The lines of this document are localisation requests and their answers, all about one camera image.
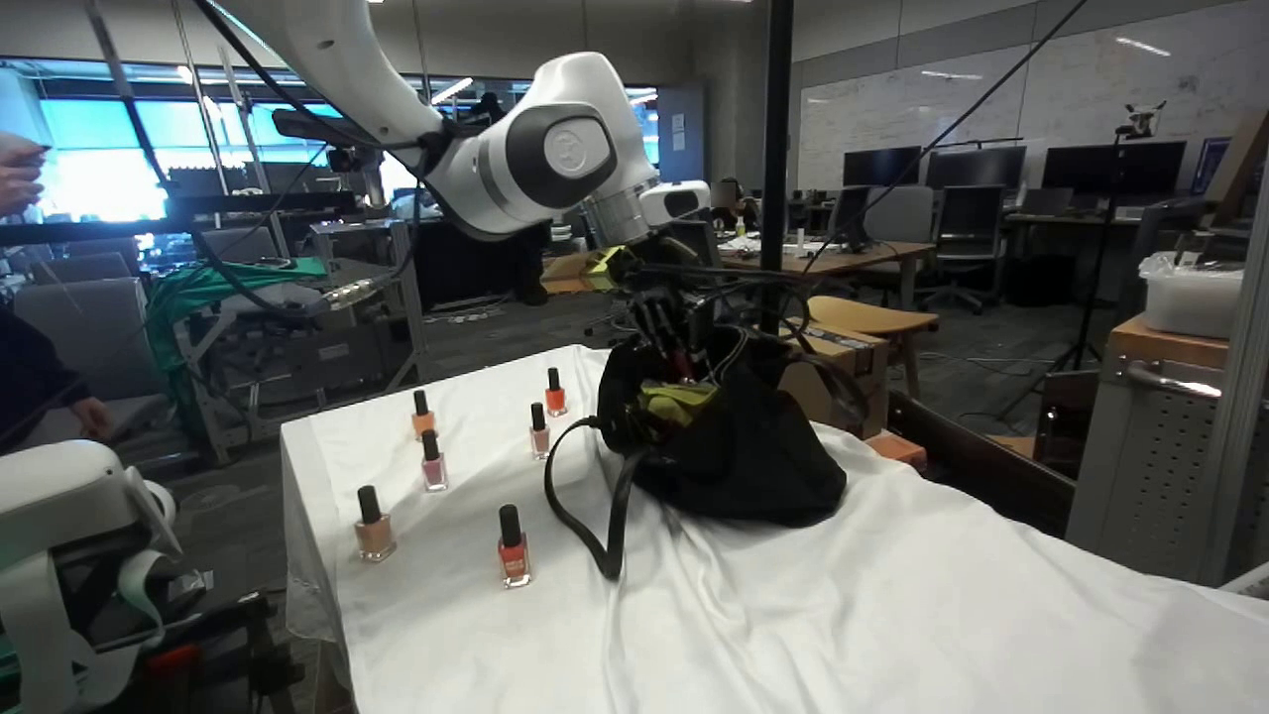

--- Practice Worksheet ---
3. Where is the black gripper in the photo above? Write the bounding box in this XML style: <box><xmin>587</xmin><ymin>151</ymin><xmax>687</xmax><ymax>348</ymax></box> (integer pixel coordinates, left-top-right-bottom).
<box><xmin>609</xmin><ymin>237</ymin><xmax>728</xmax><ymax>389</ymax></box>

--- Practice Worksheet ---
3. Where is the coral red nail polish bottle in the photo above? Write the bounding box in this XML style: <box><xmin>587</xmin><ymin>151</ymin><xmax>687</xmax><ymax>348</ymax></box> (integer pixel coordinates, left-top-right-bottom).
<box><xmin>492</xmin><ymin>498</ymin><xmax>537</xmax><ymax>592</ymax></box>

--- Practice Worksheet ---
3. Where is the beige nail polish bottle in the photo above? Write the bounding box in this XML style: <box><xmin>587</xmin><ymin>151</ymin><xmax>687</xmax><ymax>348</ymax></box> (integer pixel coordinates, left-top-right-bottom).
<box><xmin>350</xmin><ymin>478</ymin><xmax>402</xmax><ymax>567</ymax></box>

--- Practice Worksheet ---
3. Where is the yellow cloth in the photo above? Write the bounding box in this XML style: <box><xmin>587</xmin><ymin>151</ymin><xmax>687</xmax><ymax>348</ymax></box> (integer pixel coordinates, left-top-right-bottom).
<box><xmin>637</xmin><ymin>373</ymin><xmax>724</xmax><ymax>434</ymax></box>

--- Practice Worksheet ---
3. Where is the seated person in dark top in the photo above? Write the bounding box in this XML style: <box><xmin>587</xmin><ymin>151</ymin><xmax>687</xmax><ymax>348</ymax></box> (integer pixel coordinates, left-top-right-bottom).
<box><xmin>711</xmin><ymin>169</ymin><xmax>768</xmax><ymax>233</ymax></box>

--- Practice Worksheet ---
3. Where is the long wooden office desk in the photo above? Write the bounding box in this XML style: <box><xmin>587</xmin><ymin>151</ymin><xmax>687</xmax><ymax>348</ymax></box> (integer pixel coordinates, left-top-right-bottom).
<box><xmin>718</xmin><ymin>233</ymin><xmax>941</xmax><ymax>312</ymax></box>

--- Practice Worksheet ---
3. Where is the round wooden stool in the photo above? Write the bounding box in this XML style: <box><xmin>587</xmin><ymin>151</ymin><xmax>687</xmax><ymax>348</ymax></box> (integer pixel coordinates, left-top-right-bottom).
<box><xmin>802</xmin><ymin>288</ymin><xmax>942</xmax><ymax>394</ymax></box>

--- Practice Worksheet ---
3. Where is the black vertical pole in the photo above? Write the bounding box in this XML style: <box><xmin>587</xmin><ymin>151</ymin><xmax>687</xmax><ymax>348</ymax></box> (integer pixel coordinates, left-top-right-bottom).
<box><xmin>757</xmin><ymin>0</ymin><xmax>797</xmax><ymax>332</ymax></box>

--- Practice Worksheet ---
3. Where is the small black computer monitor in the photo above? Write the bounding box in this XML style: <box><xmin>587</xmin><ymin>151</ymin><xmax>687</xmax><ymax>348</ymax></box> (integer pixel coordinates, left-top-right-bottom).
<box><xmin>841</xmin><ymin>143</ymin><xmax>925</xmax><ymax>189</ymax></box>

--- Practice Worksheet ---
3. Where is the black office chair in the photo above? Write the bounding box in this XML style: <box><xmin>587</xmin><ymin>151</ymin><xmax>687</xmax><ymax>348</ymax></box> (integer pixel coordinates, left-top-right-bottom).
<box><xmin>925</xmin><ymin>182</ymin><xmax>1006</xmax><ymax>312</ymax></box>

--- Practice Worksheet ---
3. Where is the medium black computer monitor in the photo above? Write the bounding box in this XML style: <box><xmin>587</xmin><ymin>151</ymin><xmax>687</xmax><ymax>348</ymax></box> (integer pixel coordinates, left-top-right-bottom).
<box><xmin>925</xmin><ymin>143</ymin><xmax>1030</xmax><ymax>196</ymax></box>

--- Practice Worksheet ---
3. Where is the white tablecloth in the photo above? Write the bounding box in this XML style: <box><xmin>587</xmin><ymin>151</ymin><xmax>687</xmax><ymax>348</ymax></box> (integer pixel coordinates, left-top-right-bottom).
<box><xmin>274</xmin><ymin>341</ymin><xmax>1269</xmax><ymax>714</ymax></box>

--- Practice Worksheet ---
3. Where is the wide black computer monitor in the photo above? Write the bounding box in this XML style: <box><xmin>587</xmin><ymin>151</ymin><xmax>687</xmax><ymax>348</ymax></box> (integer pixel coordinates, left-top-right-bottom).
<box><xmin>1038</xmin><ymin>140</ymin><xmax>1188</xmax><ymax>203</ymax></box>

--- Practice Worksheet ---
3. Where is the grey cart with wooden top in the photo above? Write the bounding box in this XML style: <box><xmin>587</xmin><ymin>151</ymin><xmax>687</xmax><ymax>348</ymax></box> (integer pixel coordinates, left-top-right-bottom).
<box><xmin>1061</xmin><ymin>312</ymin><xmax>1269</xmax><ymax>587</ymax></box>

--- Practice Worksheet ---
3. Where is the white plastic container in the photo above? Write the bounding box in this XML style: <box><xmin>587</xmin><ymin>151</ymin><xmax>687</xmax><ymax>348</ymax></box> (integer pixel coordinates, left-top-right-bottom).
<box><xmin>1135</xmin><ymin>247</ymin><xmax>1248</xmax><ymax>341</ymax></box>

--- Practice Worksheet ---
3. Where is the standing person in dark sleeve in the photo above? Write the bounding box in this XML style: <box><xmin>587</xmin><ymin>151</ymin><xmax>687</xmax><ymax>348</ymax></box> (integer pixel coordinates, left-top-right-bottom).
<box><xmin>0</xmin><ymin>65</ymin><xmax>120</xmax><ymax>459</ymax></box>

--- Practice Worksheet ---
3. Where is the black gripper cable bundle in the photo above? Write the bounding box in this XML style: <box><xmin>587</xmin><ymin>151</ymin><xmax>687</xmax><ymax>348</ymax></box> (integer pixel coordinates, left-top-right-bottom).
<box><xmin>192</xmin><ymin>0</ymin><xmax>815</xmax><ymax>354</ymax></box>

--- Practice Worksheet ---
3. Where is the black fabric bag with strap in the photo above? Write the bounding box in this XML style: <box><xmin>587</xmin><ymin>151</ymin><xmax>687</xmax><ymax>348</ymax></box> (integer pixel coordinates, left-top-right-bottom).
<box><xmin>543</xmin><ymin>321</ymin><xmax>853</xmax><ymax>587</ymax></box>

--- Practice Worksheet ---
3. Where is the black stereo camera bar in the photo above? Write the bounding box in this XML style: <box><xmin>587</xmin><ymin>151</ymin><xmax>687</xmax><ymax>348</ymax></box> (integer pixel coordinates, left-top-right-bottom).
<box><xmin>271</xmin><ymin>106</ymin><xmax>389</xmax><ymax>174</ymax></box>

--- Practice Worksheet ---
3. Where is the green cable bundle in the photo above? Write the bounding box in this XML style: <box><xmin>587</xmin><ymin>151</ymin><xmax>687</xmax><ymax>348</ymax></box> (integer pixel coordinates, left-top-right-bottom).
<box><xmin>139</xmin><ymin>252</ymin><xmax>334</xmax><ymax>412</ymax></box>

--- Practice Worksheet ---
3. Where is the black tripod with camera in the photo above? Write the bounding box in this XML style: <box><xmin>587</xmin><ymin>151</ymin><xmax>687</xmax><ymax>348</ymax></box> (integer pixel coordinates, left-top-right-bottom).
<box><xmin>997</xmin><ymin>94</ymin><xmax>1174</xmax><ymax>412</ymax></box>

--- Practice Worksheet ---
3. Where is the aluminium frame bar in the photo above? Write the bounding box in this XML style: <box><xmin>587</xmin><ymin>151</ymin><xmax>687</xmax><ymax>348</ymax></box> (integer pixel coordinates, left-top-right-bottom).
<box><xmin>1194</xmin><ymin>131</ymin><xmax>1269</xmax><ymax>587</ymax></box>

